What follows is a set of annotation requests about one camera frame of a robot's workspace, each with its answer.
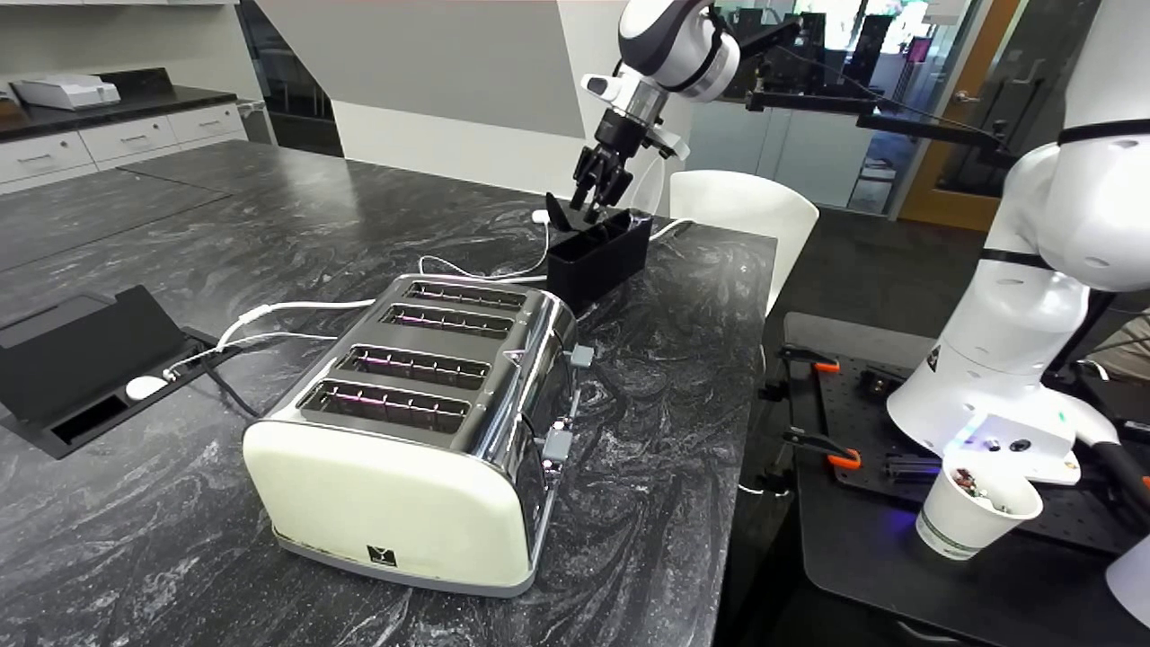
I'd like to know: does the black pop-up socket box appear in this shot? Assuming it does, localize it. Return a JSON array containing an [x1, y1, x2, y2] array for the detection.
[[0, 280, 224, 464]]

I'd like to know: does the black cutlery holder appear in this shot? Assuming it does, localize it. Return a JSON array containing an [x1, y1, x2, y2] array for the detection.
[[541, 206, 659, 321]]

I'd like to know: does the white cabinet with dark counter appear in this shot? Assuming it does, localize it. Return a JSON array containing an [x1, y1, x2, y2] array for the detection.
[[0, 63, 253, 196]]

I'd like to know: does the white paper cup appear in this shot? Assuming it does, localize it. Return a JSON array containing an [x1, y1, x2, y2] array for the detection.
[[913, 451, 1047, 565]]

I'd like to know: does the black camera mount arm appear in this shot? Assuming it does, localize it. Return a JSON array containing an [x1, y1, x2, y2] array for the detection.
[[744, 9, 1021, 158]]

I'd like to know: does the cream chrome four-slot toaster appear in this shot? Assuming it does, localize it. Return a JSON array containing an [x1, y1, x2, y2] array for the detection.
[[240, 270, 580, 599]]

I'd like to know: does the white chair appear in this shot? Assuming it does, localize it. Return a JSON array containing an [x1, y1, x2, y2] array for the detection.
[[665, 170, 824, 321]]

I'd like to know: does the brown wooden door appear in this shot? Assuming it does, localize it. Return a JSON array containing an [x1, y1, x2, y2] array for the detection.
[[896, 0, 1023, 234]]

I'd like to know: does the white countertop device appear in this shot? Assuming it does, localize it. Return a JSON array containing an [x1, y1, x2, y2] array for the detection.
[[8, 68, 127, 113]]

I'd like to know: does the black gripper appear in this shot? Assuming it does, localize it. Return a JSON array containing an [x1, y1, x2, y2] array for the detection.
[[569, 107, 691, 221]]

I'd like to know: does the thin white cable with plug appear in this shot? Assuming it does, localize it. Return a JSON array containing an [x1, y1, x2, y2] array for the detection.
[[412, 206, 563, 286]]

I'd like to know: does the white toaster power cable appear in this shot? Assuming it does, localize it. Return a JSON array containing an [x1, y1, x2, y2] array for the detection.
[[213, 295, 382, 360]]

